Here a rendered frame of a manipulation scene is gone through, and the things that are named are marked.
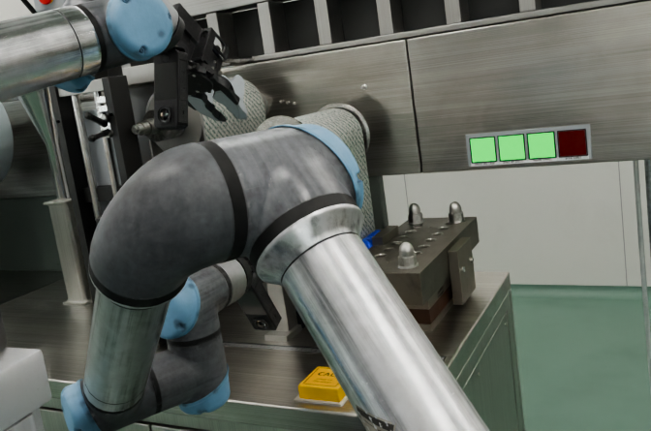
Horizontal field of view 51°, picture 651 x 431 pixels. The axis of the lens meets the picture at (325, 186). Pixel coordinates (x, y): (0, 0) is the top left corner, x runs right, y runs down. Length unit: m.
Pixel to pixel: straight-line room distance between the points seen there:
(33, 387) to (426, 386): 0.29
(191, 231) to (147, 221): 0.04
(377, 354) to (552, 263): 3.46
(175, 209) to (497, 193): 3.43
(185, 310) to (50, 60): 0.36
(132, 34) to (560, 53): 0.92
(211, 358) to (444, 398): 0.47
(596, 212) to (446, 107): 2.47
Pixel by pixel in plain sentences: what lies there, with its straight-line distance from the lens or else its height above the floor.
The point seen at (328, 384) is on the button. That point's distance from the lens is 1.08.
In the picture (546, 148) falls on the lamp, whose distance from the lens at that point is 1.45.
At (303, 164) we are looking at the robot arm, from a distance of 0.63.
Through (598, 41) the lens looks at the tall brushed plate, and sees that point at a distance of 1.43.
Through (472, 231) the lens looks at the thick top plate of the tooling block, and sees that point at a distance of 1.52.
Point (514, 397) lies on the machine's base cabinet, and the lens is 1.65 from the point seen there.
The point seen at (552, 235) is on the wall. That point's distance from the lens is 3.95.
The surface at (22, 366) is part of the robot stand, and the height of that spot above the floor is 1.25.
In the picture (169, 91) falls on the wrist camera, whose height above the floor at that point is 1.40.
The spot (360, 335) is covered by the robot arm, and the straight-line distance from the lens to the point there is 0.57.
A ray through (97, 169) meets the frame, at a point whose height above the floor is 1.26.
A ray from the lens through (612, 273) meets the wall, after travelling 3.98.
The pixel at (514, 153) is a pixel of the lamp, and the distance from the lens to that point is 1.47.
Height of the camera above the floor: 1.39
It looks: 9 degrees down
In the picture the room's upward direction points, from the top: 8 degrees counter-clockwise
